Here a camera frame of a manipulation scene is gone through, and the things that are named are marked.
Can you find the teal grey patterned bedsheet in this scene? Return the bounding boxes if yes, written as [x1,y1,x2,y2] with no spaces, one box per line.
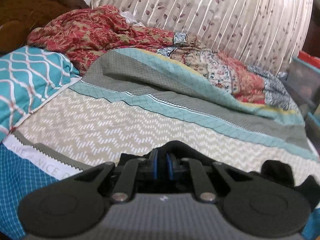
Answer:
[1,48,319,239]

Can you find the multicolour floral quilt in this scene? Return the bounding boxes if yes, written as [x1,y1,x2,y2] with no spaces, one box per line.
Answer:
[156,33,298,112]

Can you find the teal white patterned pillow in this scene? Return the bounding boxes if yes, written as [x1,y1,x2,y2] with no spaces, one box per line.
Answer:
[1,46,81,140]

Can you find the translucent plastic storage box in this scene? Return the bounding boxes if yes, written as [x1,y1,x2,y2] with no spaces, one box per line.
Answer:
[285,57,319,150]

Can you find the red floral cloth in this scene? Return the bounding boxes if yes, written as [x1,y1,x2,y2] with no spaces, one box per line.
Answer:
[26,4,208,77]

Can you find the beige leaf pattern curtain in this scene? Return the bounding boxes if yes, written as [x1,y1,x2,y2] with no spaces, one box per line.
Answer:
[91,0,313,75]

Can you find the carved wooden headboard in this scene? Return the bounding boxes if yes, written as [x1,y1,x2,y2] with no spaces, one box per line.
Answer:
[1,0,89,55]

